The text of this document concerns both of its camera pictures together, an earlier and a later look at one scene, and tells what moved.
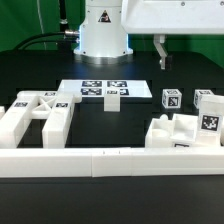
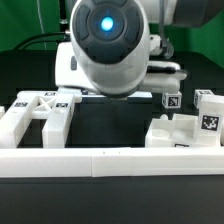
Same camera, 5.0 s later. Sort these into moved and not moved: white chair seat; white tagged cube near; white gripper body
Moved: white gripper body
Not moved: white chair seat; white tagged cube near
